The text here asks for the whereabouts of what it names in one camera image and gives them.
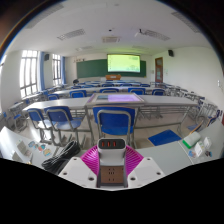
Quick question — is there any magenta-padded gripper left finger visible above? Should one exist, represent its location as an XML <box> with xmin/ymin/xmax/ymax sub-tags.
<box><xmin>58</xmin><ymin>145</ymin><xmax>101</xmax><ymax>189</ymax></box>

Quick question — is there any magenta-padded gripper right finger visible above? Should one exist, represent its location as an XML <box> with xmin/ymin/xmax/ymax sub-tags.
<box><xmin>125</xmin><ymin>145</ymin><xmax>166</xmax><ymax>190</ymax></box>

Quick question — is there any white charger block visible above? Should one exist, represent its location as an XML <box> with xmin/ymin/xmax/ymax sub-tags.
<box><xmin>96</xmin><ymin>137</ymin><xmax>127</xmax><ymax>168</ymax></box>

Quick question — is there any green and white pack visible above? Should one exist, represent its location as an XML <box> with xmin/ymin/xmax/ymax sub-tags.
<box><xmin>182</xmin><ymin>131</ymin><xmax>202</xmax><ymax>149</ymax></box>

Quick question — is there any white box with green print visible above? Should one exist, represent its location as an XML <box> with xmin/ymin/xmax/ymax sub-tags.
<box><xmin>194</xmin><ymin>141</ymin><xmax>206</xmax><ymax>158</ymax></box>

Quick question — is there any group of blue chairs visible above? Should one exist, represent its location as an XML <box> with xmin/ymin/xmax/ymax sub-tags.
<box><xmin>1</xmin><ymin>79</ymin><xmax>223</xmax><ymax>149</ymax></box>

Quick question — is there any group of grey classroom desks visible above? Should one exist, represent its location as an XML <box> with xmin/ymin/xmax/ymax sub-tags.
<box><xmin>8</xmin><ymin>79</ymin><xmax>221</xmax><ymax>134</ymax></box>

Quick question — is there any grey framed desk panel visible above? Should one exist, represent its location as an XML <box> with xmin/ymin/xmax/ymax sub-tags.
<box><xmin>85</xmin><ymin>92</ymin><xmax>146</xmax><ymax>108</ymax></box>

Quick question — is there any orange wooden lectern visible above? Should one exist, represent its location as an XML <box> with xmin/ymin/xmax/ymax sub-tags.
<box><xmin>105</xmin><ymin>74</ymin><xmax>122</xmax><ymax>81</ymax></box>

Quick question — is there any blue curtain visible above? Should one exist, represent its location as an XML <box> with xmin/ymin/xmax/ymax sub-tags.
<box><xmin>38</xmin><ymin>50</ymin><xmax>46</xmax><ymax>91</ymax></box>
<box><xmin>60</xmin><ymin>55</ymin><xmax>67</xmax><ymax>85</ymax></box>

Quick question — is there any brown door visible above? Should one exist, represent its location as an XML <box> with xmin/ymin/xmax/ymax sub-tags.
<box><xmin>154</xmin><ymin>56</ymin><xmax>164</xmax><ymax>84</ymax></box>

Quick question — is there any narrow window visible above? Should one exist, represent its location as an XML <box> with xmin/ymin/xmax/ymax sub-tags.
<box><xmin>51</xmin><ymin>53</ymin><xmax>62</xmax><ymax>87</ymax></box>

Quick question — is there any green chalkboard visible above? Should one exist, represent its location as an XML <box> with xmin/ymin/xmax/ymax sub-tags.
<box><xmin>76</xmin><ymin>58</ymin><xmax>147</xmax><ymax>79</ymax></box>

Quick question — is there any large window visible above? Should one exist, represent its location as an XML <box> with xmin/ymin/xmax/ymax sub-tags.
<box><xmin>19</xmin><ymin>49</ymin><xmax>39</xmax><ymax>99</ymax></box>

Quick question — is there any projection screen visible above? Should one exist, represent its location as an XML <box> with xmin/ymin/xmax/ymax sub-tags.
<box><xmin>106</xmin><ymin>53</ymin><xmax>142</xmax><ymax>74</ymax></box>

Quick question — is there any ceiling air vent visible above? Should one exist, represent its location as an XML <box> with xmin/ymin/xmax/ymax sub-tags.
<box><xmin>101</xmin><ymin>35</ymin><xmax>122</xmax><ymax>44</ymax></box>

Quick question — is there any group of ceiling lights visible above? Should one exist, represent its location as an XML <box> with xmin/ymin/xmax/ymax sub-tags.
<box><xmin>24</xmin><ymin>3</ymin><xmax>201</xmax><ymax>53</ymax></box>

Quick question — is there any white ceiling projector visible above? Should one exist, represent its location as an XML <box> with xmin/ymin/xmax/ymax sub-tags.
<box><xmin>134</xmin><ymin>29</ymin><xmax>148</xmax><ymax>38</ymax></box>

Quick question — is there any black coiled cable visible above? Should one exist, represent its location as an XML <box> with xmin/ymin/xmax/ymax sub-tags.
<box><xmin>41</xmin><ymin>139</ymin><xmax>82</xmax><ymax>175</ymax></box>

